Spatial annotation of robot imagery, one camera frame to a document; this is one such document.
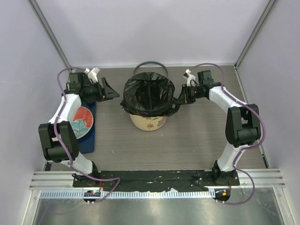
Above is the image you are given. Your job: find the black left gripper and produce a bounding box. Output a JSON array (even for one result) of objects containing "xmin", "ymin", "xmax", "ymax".
[{"xmin": 82, "ymin": 78, "xmax": 120, "ymax": 103}]

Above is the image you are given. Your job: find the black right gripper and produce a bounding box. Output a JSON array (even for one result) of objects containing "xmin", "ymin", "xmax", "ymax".
[{"xmin": 175, "ymin": 84, "xmax": 204, "ymax": 105}]

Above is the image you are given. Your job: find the black trash bag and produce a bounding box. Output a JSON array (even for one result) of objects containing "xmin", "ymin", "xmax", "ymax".
[{"xmin": 120, "ymin": 72, "xmax": 180, "ymax": 117}]

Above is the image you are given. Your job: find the yellow capybara trash bin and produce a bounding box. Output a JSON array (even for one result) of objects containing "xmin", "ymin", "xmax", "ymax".
[{"xmin": 129, "ymin": 114, "xmax": 167, "ymax": 131}]

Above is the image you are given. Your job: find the grey trash bin rim ring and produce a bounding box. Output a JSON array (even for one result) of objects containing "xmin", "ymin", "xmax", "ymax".
[{"xmin": 133, "ymin": 60, "xmax": 170, "ymax": 78}]

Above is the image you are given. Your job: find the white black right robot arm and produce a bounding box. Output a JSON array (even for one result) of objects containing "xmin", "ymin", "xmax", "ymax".
[{"xmin": 176, "ymin": 69, "xmax": 261, "ymax": 185}]

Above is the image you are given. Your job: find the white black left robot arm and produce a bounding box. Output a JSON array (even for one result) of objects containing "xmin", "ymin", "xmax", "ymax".
[{"xmin": 38, "ymin": 67, "xmax": 119, "ymax": 187}]

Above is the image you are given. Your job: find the red and teal plate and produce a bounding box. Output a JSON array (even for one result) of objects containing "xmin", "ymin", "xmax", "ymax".
[{"xmin": 71, "ymin": 106, "xmax": 94, "ymax": 139}]

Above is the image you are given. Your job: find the blue tray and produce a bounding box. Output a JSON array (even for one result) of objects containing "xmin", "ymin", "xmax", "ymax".
[{"xmin": 78, "ymin": 102, "xmax": 96, "ymax": 154}]

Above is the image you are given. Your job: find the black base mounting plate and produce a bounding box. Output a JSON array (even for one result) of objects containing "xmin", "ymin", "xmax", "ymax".
[{"xmin": 72, "ymin": 170, "xmax": 240, "ymax": 192}]

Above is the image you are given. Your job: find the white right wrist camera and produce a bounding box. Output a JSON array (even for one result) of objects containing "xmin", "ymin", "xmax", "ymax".
[{"xmin": 183, "ymin": 69, "xmax": 197, "ymax": 87}]

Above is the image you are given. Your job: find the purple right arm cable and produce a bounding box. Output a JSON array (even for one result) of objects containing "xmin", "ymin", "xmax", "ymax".
[{"xmin": 190, "ymin": 62, "xmax": 267, "ymax": 206}]

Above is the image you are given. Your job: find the aluminium frame rail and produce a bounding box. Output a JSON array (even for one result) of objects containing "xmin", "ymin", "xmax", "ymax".
[{"xmin": 29, "ymin": 169, "xmax": 285, "ymax": 190}]

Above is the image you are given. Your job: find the left aluminium corner post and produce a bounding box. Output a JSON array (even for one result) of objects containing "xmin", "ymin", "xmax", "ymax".
[{"xmin": 27, "ymin": 0, "xmax": 71, "ymax": 68}]

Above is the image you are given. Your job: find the aluminium corner post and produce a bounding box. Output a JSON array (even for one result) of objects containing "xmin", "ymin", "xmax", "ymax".
[
  {"xmin": 27, "ymin": 0, "xmax": 71, "ymax": 68},
  {"xmin": 234, "ymin": 0, "xmax": 278, "ymax": 69}
]

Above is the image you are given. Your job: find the perforated cable duct strip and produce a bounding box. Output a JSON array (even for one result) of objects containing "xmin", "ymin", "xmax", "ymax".
[{"xmin": 40, "ymin": 189, "xmax": 215, "ymax": 200}]

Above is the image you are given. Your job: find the right aluminium corner post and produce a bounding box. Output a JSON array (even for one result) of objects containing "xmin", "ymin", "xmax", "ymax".
[{"xmin": 234, "ymin": 0, "xmax": 278, "ymax": 69}]

